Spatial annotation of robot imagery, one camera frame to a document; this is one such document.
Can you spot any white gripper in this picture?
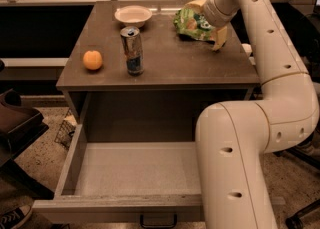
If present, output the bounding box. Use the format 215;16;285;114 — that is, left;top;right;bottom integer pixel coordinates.
184;0;239;51

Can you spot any green rice chip bag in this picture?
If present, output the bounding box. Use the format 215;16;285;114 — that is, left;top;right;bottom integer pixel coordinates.
173;8;217;42

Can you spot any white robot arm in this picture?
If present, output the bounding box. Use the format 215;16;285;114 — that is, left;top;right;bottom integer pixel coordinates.
196;0;319;229

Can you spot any grey cabinet with top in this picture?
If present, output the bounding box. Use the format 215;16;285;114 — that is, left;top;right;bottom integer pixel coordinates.
57;2;259;114

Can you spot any open grey top drawer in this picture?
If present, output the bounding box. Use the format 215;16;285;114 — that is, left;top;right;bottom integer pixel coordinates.
32;90;208;225

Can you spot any small white paper cup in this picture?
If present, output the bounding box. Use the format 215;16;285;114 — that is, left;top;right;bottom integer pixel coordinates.
242;43;252;57

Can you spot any white paper bowl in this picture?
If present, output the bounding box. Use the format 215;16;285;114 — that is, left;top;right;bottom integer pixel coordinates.
114;6;152;28

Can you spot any silver blue energy drink can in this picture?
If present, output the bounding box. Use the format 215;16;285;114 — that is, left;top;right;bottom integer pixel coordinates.
120;26;144;76

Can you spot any orange fruit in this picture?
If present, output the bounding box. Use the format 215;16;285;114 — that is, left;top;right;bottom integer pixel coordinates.
83;50;103;70

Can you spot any black office chair base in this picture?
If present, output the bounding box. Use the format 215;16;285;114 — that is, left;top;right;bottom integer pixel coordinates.
276;141;320;229

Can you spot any dark brown chair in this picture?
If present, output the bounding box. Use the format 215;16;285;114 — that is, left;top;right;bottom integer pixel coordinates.
0;89;54;199

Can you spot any black white sneaker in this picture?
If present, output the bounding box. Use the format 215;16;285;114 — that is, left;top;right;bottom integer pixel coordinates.
0;205;32;229

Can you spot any wire mesh basket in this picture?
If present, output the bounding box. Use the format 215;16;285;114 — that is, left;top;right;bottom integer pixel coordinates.
54;110;77;149

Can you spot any black drawer handle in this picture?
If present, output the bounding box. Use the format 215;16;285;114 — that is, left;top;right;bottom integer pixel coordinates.
139;214;178;229

